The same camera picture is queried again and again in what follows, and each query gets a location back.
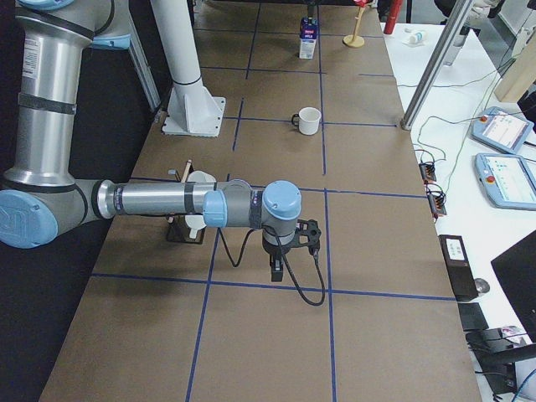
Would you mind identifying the orange connector board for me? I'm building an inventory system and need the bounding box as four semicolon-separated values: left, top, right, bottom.
419;161;436;183
426;190;447;219

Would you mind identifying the white mounting pole with base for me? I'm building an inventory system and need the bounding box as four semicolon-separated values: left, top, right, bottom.
151;0;226;137

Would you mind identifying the black wire cup rack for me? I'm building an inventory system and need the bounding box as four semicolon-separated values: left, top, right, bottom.
166;159;205;245

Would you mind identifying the teach pendant near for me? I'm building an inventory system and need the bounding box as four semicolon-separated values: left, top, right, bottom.
474;153;535;211

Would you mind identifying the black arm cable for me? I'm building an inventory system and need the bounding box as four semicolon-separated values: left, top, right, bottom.
219;224;327;307

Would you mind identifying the aluminium frame post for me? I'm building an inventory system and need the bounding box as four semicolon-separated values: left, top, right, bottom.
400;0;473;131

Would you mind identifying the black box with white label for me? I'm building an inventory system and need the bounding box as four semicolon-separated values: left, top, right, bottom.
438;234;478;302

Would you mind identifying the white cup on rack upper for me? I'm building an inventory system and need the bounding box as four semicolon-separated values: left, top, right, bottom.
187;170;217;183

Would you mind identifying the white smiley mug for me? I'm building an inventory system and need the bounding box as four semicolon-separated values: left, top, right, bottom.
291;106;322;136

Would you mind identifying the orange connector board far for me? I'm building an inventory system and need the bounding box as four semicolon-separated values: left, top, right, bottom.
419;161;436;183

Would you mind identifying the wooden mug tree stand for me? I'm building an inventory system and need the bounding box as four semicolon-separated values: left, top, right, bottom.
343;0;373;49

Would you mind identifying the black monitor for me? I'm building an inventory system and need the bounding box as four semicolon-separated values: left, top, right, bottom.
491;235;535;341

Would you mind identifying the white tube on paper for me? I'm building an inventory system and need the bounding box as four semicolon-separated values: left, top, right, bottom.
405;30;428;46

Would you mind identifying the blue milk carton green cap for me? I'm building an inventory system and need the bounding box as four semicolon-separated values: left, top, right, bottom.
299;17;318;59

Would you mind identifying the white cup on rack lower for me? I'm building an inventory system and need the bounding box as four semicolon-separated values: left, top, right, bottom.
184;214;206;240

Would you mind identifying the white cup on rack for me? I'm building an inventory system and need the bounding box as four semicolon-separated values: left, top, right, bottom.
184;214;206;240
187;170;217;183

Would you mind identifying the teach pendant far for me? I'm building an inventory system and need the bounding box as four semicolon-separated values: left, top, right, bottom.
469;106;533;154

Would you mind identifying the orange connector board near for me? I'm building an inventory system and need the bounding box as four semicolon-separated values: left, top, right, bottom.
426;190;447;219

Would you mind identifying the teach pendant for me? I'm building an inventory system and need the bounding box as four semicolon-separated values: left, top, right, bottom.
474;153;535;211
469;106;533;154

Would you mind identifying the red cylinder bottle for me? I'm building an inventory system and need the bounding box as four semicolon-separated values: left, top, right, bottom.
384;0;405;35

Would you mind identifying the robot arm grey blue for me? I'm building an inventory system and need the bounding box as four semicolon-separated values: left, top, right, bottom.
1;1;303;281

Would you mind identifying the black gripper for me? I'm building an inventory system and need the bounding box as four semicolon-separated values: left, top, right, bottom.
262;235;291;281

